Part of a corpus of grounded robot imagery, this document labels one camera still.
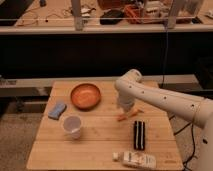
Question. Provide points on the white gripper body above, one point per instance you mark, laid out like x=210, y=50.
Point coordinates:
x=125, y=102

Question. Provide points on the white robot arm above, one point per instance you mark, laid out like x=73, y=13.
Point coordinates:
x=194, y=109

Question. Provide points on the orange ceramic bowl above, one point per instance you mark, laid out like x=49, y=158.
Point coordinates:
x=85, y=96

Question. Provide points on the black striped block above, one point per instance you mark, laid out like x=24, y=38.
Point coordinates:
x=139, y=135

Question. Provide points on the white lotion bottle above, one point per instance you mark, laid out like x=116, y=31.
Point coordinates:
x=135, y=159

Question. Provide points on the blue sponge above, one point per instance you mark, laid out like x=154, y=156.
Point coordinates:
x=57, y=110

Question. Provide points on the black bag on bench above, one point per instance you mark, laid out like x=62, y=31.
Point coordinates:
x=111, y=17

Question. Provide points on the orange tool on bench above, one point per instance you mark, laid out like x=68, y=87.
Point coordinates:
x=132, y=14

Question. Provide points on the right metal post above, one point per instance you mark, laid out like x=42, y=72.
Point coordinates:
x=173, y=13

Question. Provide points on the metal post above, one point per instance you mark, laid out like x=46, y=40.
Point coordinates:
x=173, y=13
x=76, y=9

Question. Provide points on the left metal post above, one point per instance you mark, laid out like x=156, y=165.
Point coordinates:
x=76, y=9

